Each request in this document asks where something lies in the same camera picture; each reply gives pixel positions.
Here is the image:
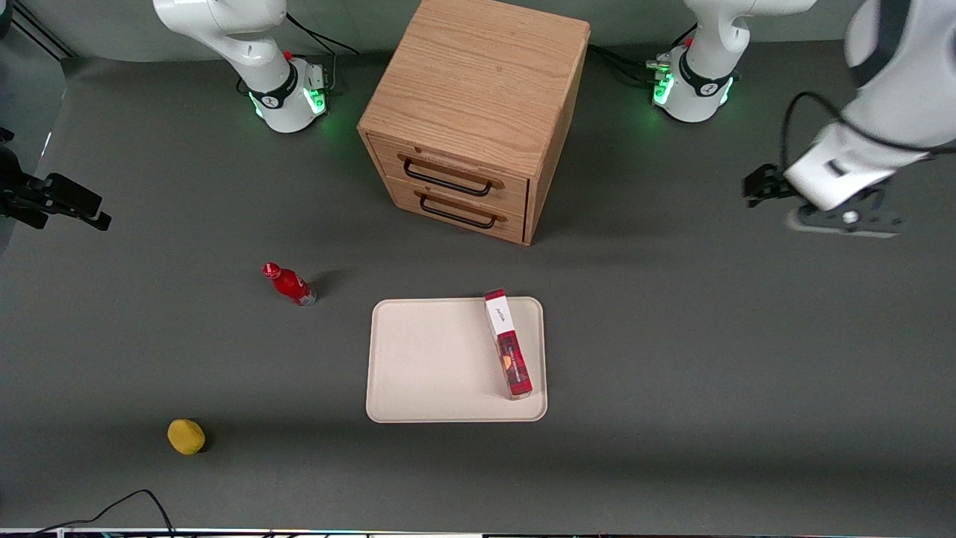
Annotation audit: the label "yellow sponge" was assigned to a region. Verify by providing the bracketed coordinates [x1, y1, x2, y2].
[167, 418, 207, 456]

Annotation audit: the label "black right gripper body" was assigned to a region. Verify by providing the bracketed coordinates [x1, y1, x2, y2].
[0, 146, 50, 229]

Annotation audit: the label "wooden drawer cabinet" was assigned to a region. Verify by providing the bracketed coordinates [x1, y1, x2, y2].
[357, 0, 592, 247]

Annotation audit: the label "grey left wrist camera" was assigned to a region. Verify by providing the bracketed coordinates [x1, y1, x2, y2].
[785, 187, 903, 239]

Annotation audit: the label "red soda bottle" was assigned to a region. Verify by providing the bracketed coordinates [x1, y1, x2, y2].
[262, 262, 317, 308]

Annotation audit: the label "long black drawer handle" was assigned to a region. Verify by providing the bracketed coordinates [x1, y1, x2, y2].
[403, 158, 494, 198]

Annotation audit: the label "beige rectangular tray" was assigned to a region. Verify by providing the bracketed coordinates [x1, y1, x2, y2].
[365, 297, 548, 424]

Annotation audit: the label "wooden drawer, long handle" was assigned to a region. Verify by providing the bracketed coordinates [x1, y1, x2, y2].
[368, 134, 530, 219]

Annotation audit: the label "black base cables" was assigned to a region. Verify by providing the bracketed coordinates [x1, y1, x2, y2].
[588, 24, 699, 87]
[237, 11, 360, 98]

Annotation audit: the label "short black drawer handle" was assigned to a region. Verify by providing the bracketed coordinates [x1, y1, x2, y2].
[419, 193, 498, 230]

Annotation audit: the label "black floor cable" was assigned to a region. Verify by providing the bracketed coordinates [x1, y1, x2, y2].
[28, 489, 177, 538]

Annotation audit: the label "black right base cables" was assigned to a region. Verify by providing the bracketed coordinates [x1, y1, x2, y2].
[237, 11, 360, 98]

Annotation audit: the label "red cookie box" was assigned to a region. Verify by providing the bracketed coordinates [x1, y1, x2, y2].
[483, 288, 534, 401]

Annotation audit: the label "wooden drawer, short handle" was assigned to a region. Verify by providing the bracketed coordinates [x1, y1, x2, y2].
[385, 176, 527, 246]

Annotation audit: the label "black left base cables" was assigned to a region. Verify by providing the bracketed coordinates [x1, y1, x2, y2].
[588, 24, 699, 87]

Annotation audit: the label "black frame rail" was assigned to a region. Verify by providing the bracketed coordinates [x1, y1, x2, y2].
[9, 0, 77, 61]

